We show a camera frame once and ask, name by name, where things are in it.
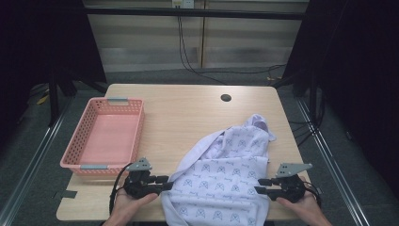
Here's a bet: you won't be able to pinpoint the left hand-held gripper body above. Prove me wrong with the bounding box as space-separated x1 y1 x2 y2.
122 156 165 200

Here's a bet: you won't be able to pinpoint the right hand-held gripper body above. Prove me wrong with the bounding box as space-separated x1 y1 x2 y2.
267 162 313 204

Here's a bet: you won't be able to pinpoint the white printed garment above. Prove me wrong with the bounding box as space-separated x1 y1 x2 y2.
160 113 278 226

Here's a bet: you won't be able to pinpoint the pink plastic basket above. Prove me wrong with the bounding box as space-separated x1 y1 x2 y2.
59 96 146 176

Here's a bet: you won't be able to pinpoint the person's left hand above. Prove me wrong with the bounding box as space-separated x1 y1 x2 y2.
108 187 159 224

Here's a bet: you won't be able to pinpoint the person's right hand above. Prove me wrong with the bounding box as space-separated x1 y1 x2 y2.
276 175 322 222

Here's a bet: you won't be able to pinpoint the black metal stand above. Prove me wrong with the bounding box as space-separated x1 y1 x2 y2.
271 70 326 128
47 70 109 127

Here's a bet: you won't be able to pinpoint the yellow floor item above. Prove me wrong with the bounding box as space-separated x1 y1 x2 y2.
35 93 51 105

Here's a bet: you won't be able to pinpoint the black curtain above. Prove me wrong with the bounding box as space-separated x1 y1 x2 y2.
281 0 399 192
0 0 108 152

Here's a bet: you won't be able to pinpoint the black horizontal bar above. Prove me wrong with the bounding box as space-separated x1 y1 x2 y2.
83 7 310 22

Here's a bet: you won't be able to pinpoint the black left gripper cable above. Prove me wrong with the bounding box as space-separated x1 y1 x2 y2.
108 162 136 215

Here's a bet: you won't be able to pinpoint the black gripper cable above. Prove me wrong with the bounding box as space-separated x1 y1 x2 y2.
108 162 136 215
301 180 323 209

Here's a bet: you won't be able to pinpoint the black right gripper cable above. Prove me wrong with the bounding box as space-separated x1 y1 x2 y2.
301 180 323 209

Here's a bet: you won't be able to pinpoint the metal floor rail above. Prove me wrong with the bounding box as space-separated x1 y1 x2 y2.
0 98 75 226
295 97 372 226

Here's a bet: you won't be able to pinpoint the black floor cables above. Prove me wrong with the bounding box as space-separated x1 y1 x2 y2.
287 118 318 148

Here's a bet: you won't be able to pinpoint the black hanging cable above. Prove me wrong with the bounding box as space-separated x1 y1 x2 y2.
177 15 287 86

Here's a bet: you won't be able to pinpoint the white wall outlet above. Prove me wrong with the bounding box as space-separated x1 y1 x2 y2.
171 0 196 9

